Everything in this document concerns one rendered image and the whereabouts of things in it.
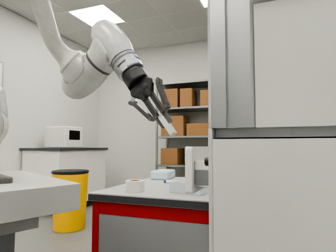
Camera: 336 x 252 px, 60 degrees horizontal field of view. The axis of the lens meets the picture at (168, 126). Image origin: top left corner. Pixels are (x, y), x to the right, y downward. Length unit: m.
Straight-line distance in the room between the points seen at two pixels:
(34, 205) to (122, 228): 0.40
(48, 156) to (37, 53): 1.65
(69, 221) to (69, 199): 2.63
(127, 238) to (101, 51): 0.63
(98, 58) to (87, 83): 0.10
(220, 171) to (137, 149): 5.35
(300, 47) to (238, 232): 0.16
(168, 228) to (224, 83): 0.80
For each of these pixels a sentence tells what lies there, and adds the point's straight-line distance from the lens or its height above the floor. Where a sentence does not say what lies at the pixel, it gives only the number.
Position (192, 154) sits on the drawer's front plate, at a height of 0.91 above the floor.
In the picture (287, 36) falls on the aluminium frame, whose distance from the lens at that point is 0.27.
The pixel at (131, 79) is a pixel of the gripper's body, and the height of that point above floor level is 1.13.
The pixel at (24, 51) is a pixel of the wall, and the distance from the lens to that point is 4.84.
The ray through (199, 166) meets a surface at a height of 0.88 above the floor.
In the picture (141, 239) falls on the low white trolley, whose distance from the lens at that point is 1.06.
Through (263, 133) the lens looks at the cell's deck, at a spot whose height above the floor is 0.94.
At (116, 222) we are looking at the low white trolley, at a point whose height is 0.66.
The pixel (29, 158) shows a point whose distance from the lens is 4.52.
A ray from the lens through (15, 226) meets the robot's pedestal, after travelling 0.83.
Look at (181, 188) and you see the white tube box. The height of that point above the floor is 0.78.
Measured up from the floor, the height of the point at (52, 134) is 1.09.
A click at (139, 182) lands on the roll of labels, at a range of 1.09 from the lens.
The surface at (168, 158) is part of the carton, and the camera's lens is 4.86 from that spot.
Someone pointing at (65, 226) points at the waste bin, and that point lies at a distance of 3.47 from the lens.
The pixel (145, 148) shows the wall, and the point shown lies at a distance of 5.51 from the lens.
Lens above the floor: 0.93
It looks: 4 degrees up
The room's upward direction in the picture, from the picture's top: straight up
